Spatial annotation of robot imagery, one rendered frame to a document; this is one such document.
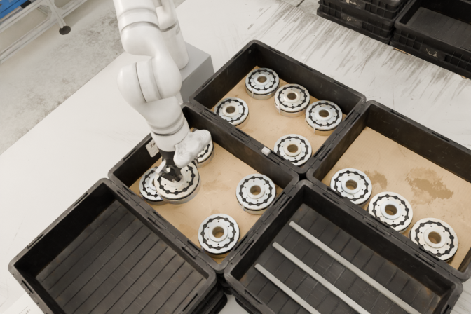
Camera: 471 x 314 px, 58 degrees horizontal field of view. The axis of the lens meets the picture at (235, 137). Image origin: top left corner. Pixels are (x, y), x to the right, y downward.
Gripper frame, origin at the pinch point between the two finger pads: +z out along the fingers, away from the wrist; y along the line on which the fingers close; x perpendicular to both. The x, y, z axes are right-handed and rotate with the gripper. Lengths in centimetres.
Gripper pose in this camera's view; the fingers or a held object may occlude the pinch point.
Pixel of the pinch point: (186, 169)
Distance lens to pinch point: 99.6
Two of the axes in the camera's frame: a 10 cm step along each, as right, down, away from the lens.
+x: 7.6, 5.0, -4.2
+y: -6.4, 6.7, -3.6
